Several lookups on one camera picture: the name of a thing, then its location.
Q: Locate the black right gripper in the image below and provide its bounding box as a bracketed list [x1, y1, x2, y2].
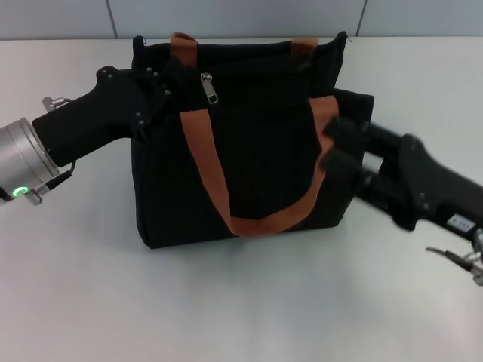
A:
[319, 115, 483, 242]

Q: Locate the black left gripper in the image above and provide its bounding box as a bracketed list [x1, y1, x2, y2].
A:
[32, 59, 199, 169]

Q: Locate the silver zipper pull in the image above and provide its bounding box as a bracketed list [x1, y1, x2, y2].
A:
[199, 71, 220, 106]

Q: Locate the black bag with orange handles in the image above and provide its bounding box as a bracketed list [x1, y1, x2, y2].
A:
[131, 31, 376, 250]

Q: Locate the right gripper cable with plugs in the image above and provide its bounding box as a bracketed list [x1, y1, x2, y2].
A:
[425, 246, 483, 287]

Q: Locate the gripper cable with plugs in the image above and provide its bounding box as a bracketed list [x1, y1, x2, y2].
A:
[425, 246, 483, 287]
[28, 96, 78, 207]

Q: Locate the left gripper cable with plugs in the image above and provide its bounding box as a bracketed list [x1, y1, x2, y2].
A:
[28, 96, 78, 207]

